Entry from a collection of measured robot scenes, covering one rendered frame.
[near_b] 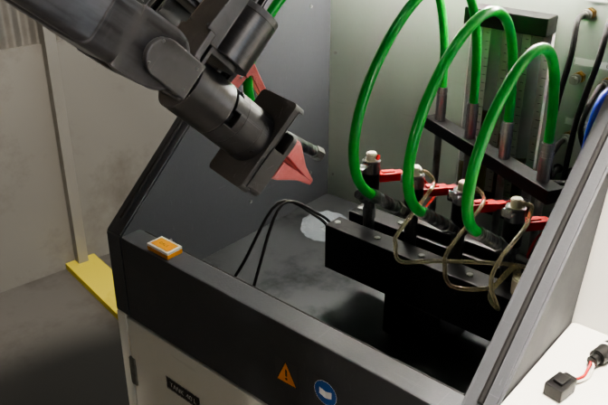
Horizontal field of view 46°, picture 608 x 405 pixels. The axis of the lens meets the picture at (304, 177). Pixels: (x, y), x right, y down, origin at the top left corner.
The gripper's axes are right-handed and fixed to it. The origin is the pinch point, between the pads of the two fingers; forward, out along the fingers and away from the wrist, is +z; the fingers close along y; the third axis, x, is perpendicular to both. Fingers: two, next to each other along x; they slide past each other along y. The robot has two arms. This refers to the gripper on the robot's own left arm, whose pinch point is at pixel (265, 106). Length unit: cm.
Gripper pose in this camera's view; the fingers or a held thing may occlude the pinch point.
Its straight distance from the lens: 102.7
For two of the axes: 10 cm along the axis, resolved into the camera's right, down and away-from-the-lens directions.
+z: 7.2, 6.1, 3.2
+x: -6.5, 7.6, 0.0
